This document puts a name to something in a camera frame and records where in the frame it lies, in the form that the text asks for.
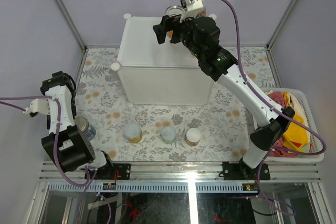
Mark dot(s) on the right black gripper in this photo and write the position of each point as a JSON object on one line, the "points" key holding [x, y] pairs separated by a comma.
{"points": [[160, 29]]}

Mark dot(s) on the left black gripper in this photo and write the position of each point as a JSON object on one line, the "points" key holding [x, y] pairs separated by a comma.
{"points": [[73, 110]]}

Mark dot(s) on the blue can with clear lid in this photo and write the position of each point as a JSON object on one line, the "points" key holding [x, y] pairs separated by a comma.
{"points": [[173, 11]]}

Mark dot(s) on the orange tall can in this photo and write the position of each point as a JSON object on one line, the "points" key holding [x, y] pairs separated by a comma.
{"points": [[202, 13]]}

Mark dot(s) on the white plastic cube cabinet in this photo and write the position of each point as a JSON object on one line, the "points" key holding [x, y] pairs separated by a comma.
{"points": [[154, 74]]}

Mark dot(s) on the blue can silver top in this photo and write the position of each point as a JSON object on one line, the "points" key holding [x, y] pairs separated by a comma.
{"points": [[85, 127]]}

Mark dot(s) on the short orange can white lid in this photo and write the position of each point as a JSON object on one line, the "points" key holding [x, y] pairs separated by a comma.
{"points": [[193, 136]]}

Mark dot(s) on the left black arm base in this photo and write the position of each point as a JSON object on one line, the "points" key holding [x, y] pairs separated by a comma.
{"points": [[103, 168]]}

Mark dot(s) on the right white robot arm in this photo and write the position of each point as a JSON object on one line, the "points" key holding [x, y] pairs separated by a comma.
{"points": [[272, 118]]}

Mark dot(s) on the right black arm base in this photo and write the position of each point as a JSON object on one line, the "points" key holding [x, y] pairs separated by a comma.
{"points": [[240, 171]]}

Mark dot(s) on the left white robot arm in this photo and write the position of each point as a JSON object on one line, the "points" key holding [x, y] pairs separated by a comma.
{"points": [[66, 145]]}

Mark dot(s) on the wide orange can white lid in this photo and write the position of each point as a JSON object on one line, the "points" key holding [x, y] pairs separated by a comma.
{"points": [[132, 131]]}

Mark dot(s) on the red cloth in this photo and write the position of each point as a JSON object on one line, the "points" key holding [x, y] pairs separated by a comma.
{"points": [[279, 98]]}

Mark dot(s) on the yellow cloth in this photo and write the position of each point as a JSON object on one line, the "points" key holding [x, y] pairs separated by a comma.
{"points": [[295, 137]]}

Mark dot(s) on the white laundry basket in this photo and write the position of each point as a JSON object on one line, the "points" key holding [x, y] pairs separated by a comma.
{"points": [[314, 144]]}

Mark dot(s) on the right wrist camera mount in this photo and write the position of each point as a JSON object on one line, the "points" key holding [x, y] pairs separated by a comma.
{"points": [[191, 8]]}

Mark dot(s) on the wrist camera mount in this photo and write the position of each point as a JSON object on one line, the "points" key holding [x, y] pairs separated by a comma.
{"points": [[191, 8], [38, 106]]}

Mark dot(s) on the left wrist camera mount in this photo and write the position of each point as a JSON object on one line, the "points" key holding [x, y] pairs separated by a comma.
{"points": [[38, 106]]}

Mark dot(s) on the white slotted cable duct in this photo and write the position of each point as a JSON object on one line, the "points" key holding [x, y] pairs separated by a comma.
{"points": [[182, 187]]}

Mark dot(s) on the aluminium rail frame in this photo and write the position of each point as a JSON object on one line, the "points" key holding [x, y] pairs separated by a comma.
{"points": [[209, 172]]}

